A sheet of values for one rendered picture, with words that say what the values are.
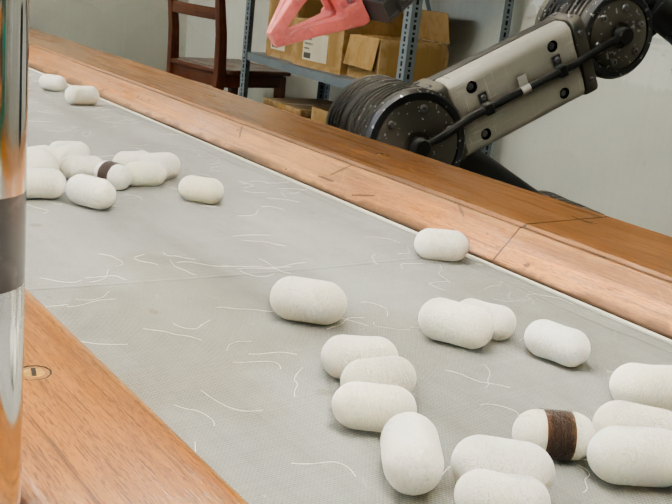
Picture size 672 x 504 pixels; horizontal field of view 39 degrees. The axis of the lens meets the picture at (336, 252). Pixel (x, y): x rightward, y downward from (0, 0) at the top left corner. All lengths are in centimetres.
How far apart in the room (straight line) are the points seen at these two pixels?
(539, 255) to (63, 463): 38
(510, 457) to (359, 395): 6
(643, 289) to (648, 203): 240
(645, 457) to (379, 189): 40
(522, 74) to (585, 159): 198
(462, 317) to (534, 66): 72
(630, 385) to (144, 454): 22
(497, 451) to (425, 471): 3
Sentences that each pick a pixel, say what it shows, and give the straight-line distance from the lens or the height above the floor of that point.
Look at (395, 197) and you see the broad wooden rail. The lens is 70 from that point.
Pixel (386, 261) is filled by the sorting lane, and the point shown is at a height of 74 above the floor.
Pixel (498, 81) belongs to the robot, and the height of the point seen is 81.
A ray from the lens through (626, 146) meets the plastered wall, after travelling 300.
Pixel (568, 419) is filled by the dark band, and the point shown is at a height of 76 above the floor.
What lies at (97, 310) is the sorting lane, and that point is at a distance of 47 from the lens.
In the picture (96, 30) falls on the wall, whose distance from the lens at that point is 543.
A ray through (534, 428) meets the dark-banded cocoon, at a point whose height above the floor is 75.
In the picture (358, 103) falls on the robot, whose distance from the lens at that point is 110.
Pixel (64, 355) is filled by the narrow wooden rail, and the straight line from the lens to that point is 36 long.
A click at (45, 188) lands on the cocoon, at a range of 66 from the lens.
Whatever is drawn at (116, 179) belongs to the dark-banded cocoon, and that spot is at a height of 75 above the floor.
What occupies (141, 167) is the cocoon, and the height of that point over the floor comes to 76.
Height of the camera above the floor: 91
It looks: 16 degrees down
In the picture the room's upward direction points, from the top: 6 degrees clockwise
